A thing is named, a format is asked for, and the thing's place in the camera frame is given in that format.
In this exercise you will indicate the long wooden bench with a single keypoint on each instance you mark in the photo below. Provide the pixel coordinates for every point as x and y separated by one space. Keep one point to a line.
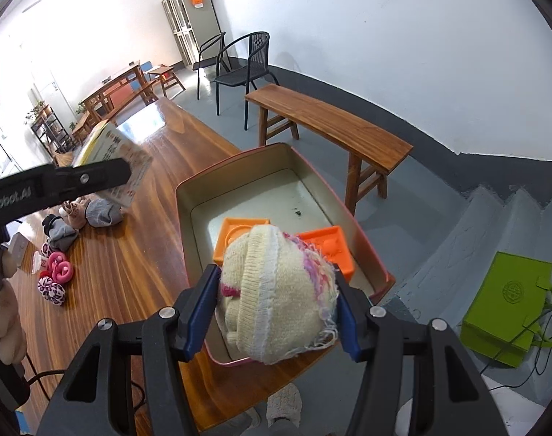
330 122

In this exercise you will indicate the wooden dining table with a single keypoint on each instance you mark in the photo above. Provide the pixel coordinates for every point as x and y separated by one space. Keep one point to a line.
112 86

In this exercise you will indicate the pink knotted foam tube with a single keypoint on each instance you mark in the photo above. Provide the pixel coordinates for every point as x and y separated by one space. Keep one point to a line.
58 269

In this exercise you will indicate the red pompom ball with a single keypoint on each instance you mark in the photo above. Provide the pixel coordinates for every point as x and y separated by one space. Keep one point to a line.
44 275

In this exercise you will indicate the black metal armchair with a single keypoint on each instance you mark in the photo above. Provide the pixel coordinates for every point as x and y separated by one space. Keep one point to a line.
208 57
244 68

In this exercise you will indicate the pink leopard print scrunchie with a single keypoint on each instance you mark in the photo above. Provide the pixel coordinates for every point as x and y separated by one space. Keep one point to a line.
52 291

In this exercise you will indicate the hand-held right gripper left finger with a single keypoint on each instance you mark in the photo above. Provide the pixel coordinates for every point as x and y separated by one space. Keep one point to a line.
198 322

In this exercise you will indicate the orange plastic mould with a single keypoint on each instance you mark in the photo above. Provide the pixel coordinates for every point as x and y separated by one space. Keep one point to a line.
233 236
328 245

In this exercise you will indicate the yellow and white carton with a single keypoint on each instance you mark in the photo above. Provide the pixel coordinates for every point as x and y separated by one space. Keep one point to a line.
105 145

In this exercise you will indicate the green paper bag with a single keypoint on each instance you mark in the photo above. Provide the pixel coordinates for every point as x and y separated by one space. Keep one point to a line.
503 309

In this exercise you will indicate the plant shelf rack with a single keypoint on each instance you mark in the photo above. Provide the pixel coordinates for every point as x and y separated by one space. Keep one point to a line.
51 129

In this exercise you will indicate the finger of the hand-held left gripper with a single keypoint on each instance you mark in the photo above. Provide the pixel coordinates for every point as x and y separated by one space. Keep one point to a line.
94 175

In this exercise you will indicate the grey sock with striped cuff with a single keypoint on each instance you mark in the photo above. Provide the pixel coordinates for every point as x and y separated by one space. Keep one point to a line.
63 238

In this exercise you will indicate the person's left hand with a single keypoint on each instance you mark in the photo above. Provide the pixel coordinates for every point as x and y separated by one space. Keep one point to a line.
5 309

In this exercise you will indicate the light grey and white sock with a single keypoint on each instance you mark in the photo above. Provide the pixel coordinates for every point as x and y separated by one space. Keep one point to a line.
102 212

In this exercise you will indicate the white fluffy slipper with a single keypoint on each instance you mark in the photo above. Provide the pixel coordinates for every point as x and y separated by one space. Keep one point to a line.
283 404

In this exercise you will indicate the beige sock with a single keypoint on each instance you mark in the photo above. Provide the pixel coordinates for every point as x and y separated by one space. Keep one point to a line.
73 213

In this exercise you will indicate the grey metal cabinet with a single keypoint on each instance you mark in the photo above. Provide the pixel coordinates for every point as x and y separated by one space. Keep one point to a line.
189 13

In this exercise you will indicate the cream knitted sock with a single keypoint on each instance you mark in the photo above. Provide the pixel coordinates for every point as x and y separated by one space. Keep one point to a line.
280 295

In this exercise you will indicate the small wooden bench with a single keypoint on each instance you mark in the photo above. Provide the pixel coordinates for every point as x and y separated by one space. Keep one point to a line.
166 77

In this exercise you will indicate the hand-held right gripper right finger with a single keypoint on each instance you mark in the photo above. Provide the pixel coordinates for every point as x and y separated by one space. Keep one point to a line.
349 327

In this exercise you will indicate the pink rectangular tin container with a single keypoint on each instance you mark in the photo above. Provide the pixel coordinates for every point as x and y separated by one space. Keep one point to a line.
258 190

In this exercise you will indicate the grey cardboard box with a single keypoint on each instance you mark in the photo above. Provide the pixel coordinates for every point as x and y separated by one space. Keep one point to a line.
19 246

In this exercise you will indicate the white patterned scrunchie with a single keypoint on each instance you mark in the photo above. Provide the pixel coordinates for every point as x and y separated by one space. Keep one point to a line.
46 252

